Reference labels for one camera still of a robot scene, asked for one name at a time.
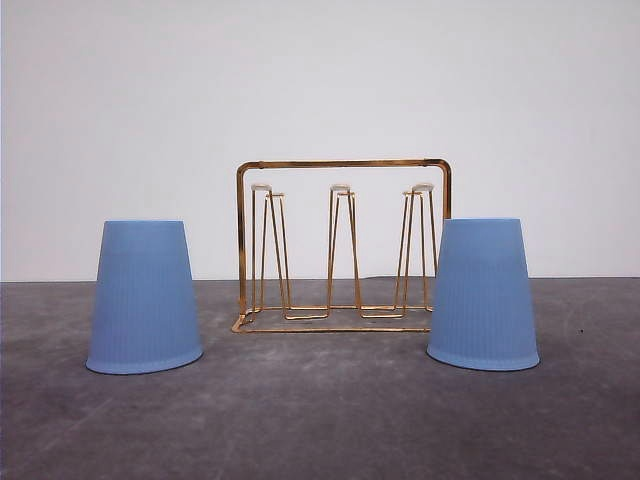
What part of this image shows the blue ribbed cup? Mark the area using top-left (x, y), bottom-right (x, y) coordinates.
top-left (85, 220), bottom-right (203, 374)
top-left (427, 218), bottom-right (540, 371)

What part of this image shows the gold wire cup rack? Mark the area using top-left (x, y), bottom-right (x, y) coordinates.
top-left (231, 157), bottom-right (452, 334)

